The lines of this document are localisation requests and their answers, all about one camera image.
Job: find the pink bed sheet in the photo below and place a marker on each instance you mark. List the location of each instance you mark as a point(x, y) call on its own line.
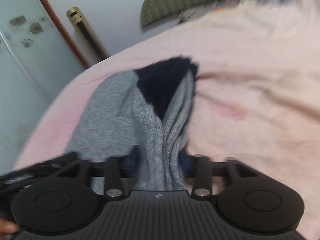
point(257, 93)

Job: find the grey navy knit sweater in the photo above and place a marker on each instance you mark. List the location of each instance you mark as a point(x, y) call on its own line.
point(147, 110)

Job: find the brown wooden door frame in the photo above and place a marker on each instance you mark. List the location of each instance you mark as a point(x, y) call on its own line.
point(56, 21)

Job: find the frosted glass wardrobe door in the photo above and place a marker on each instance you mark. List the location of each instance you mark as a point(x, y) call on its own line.
point(36, 64)

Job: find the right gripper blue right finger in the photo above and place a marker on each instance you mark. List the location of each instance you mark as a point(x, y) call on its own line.
point(184, 161)

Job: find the person's hand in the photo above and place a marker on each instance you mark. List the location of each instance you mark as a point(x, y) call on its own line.
point(7, 227)

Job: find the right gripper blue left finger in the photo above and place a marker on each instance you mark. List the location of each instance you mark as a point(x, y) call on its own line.
point(132, 162)

